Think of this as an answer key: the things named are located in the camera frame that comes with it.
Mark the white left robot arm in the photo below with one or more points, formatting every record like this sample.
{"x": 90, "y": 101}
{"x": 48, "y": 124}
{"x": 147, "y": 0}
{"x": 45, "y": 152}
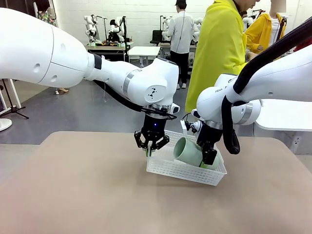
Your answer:
{"x": 36, "y": 48}

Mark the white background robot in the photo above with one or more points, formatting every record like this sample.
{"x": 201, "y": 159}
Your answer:
{"x": 247, "y": 20}
{"x": 198, "y": 26}
{"x": 90, "y": 26}
{"x": 166, "y": 25}
{"x": 117, "y": 28}

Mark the black camera tripod pole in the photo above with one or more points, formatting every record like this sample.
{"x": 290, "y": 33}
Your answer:
{"x": 282, "y": 26}

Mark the pale green cup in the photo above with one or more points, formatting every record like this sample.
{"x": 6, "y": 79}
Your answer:
{"x": 187, "y": 151}

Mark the black office chair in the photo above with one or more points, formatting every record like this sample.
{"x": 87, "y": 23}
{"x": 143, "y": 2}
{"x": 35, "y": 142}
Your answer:
{"x": 156, "y": 36}

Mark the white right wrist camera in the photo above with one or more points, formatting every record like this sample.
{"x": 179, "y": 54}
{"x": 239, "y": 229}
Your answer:
{"x": 187, "y": 126}

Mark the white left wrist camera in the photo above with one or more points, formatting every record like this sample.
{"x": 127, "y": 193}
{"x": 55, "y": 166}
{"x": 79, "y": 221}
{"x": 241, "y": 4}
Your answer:
{"x": 175, "y": 108}

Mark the white framed board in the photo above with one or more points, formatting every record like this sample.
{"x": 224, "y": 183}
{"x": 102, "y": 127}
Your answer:
{"x": 14, "y": 92}

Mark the wooden top robot table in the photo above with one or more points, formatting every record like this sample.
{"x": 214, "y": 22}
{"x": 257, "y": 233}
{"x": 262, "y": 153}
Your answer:
{"x": 107, "y": 47}

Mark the person in red blue jacket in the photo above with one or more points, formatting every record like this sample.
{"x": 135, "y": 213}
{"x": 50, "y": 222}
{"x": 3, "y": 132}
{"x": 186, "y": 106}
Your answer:
{"x": 303, "y": 45}

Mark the person in yellow poncho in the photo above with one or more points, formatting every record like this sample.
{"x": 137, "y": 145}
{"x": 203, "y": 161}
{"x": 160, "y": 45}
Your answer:
{"x": 217, "y": 53}

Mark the white perforated plastic basket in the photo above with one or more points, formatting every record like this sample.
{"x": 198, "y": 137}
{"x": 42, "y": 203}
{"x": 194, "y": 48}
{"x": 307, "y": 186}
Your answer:
{"x": 175, "y": 170}

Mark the person in floral garment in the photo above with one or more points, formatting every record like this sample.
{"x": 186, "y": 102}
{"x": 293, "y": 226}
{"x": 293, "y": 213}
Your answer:
{"x": 46, "y": 12}

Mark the small white table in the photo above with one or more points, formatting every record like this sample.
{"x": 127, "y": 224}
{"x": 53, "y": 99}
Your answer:
{"x": 143, "y": 51}

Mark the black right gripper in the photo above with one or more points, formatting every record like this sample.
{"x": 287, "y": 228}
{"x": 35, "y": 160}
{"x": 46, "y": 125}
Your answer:
{"x": 209, "y": 135}

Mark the person in yellow hoodie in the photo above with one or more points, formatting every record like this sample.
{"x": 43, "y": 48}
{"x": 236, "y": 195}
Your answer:
{"x": 263, "y": 31}

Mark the black tripod stand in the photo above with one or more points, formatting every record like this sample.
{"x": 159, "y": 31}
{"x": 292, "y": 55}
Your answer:
{"x": 11, "y": 102}

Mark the white round stand base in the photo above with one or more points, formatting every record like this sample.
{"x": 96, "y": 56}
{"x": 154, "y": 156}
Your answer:
{"x": 4, "y": 124}

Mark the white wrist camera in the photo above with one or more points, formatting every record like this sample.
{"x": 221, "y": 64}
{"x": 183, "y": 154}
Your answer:
{"x": 187, "y": 126}
{"x": 175, "y": 108}

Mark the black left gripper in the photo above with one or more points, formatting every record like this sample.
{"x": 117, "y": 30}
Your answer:
{"x": 154, "y": 126}

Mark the person in white shirt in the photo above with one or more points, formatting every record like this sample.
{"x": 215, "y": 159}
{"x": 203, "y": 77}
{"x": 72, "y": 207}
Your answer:
{"x": 180, "y": 34}

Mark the grey background work table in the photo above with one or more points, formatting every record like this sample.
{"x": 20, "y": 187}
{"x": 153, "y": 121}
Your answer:
{"x": 165, "y": 48}

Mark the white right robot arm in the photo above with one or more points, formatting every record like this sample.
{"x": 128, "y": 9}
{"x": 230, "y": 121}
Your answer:
{"x": 280, "y": 80}

